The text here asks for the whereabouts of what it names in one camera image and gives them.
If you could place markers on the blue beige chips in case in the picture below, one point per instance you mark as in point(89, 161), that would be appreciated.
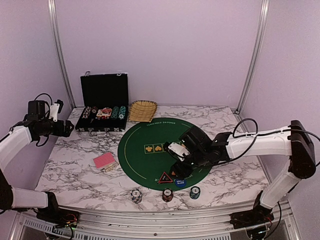
point(86, 112)

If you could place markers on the round green poker mat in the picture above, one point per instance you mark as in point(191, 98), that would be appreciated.
point(143, 159)

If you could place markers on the green chip row in case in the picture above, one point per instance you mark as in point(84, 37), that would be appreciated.
point(115, 112)

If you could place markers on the front aluminium rail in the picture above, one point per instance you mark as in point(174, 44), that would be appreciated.
point(202, 224)

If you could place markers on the black poker chip case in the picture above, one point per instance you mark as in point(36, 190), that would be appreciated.
point(104, 91)

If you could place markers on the aluminium frame post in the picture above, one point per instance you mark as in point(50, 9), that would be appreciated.
point(53, 18)
point(257, 47)

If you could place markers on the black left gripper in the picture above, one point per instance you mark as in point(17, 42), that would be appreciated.
point(66, 131)

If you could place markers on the right aluminium frame post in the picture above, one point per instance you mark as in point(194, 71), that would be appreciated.
point(257, 47)

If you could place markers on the red black chip stack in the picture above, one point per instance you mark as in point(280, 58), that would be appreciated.
point(167, 195)

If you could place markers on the blue beige chip stack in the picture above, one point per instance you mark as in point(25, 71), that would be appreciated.
point(136, 196)

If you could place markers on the card deck in case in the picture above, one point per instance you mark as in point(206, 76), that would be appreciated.
point(102, 115)

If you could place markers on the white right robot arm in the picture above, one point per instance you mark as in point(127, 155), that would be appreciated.
point(292, 141)

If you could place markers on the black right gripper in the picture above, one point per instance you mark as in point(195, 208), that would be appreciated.
point(181, 171)

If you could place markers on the left aluminium frame post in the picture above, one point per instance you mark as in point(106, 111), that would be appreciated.
point(53, 18)

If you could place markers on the blue small blind button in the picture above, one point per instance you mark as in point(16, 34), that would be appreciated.
point(180, 183)

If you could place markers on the red playing card deck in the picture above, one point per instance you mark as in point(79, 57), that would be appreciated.
point(105, 162)

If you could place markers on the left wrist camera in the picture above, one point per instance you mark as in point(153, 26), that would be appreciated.
point(55, 109)

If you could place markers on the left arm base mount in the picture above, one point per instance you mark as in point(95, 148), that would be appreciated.
point(61, 218)

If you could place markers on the triangular all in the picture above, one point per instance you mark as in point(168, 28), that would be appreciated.
point(164, 179)

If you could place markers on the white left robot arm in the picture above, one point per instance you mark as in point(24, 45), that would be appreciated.
point(12, 144)

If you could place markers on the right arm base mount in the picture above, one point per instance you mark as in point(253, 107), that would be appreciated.
point(250, 218)

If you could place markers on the red black chips in case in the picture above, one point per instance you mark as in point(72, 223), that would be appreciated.
point(94, 110)

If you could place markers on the woven bamboo tray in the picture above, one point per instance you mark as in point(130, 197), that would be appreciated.
point(142, 111)

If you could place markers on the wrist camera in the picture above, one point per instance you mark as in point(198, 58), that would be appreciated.
point(178, 151)
point(55, 109)

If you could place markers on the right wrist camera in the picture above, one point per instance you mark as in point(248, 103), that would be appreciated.
point(178, 151)

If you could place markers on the green teal chip stack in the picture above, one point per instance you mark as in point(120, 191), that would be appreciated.
point(195, 192)

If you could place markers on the teal chip row in case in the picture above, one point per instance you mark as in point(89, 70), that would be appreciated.
point(122, 112)

